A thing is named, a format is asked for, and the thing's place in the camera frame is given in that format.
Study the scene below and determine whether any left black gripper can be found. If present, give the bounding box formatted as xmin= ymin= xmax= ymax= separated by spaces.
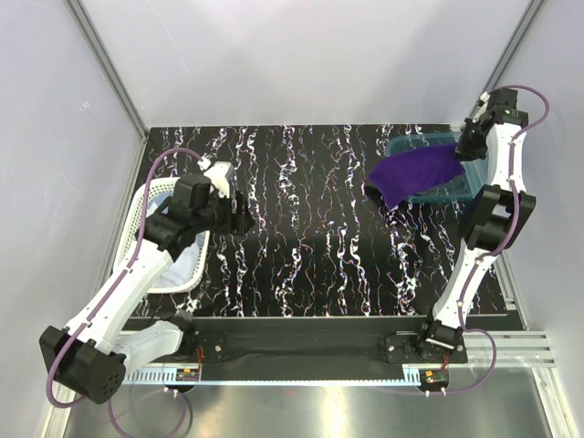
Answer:
xmin=193 ymin=188 xmax=255 ymax=236

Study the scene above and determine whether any purple towel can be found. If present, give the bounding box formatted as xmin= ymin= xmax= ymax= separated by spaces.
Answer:
xmin=368 ymin=143 xmax=464 ymax=210

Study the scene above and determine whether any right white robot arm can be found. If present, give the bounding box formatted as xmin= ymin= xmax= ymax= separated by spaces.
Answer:
xmin=412 ymin=85 xmax=537 ymax=362

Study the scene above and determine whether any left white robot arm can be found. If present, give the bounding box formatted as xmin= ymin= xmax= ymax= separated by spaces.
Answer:
xmin=39 ymin=171 xmax=254 ymax=408

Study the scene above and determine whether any teal transparent plastic tray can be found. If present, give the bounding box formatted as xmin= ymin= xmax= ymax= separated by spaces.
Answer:
xmin=386 ymin=131 xmax=488 ymax=203

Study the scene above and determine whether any light blue towel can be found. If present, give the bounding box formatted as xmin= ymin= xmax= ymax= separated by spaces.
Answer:
xmin=154 ymin=191 xmax=206 ymax=289

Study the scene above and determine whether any white plastic basket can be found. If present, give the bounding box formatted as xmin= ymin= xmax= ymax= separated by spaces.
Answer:
xmin=111 ymin=177 xmax=214 ymax=293

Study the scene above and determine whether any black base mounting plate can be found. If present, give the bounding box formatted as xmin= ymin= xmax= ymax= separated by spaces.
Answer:
xmin=193 ymin=317 xmax=466 ymax=384

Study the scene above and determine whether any left connector box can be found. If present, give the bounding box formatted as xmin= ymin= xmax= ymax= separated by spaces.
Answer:
xmin=175 ymin=368 xmax=201 ymax=382

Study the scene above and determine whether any connector box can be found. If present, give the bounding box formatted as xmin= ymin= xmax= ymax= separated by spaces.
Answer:
xmin=421 ymin=369 xmax=450 ymax=386
xmin=175 ymin=368 xmax=201 ymax=382

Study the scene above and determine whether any right connector box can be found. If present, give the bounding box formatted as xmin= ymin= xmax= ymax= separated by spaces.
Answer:
xmin=421 ymin=369 xmax=450 ymax=386

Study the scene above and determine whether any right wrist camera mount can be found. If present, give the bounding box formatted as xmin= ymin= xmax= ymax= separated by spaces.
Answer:
xmin=471 ymin=90 xmax=494 ymax=125

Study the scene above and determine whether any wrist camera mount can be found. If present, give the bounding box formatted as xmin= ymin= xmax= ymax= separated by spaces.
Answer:
xmin=197 ymin=158 xmax=235 ymax=199
xmin=471 ymin=90 xmax=494 ymax=125

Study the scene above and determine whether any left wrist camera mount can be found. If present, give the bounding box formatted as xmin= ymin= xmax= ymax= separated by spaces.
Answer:
xmin=197 ymin=158 xmax=235 ymax=199

